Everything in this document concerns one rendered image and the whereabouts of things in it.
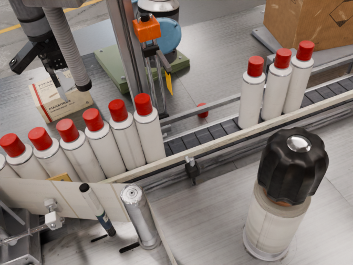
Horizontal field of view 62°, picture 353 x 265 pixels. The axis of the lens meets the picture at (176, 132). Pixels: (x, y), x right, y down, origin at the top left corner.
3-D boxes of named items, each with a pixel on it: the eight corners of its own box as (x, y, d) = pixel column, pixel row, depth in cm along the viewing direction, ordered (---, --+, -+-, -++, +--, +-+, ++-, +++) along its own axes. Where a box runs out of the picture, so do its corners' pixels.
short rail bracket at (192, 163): (190, 193, 72) (188, 165, 63) (186, 183, 74) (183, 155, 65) (203, 189, 73) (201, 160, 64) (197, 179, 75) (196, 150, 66)
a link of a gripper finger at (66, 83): (82, 95, 89) (69, 66, 87) (63, 103, 87) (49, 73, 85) (81, 95, 92) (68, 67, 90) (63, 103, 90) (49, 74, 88)
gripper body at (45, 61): (75, 68, 89) (61, 30, 80) (47, 78, 86) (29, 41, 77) (68, 55, 93) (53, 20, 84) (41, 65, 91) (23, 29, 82)
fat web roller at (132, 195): (142, 254, 59) (121, 210, 45) (136, 233, 62) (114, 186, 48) (164, 244, 59) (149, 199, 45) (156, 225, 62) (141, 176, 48)
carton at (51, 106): (46, 124, 93) (35, 106, 88) (38, 102, 100) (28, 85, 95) (94, 103, 98) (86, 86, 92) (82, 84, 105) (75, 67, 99)
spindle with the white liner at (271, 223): (257, 269, 55) (289, 184, 33) (234, 226, 61) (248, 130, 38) (298, 250, 56) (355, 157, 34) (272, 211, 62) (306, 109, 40)
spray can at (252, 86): (244, 133, 77) (251, 69, 62) (234, 121, 80) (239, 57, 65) (261, 127, 78) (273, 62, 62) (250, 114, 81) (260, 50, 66)
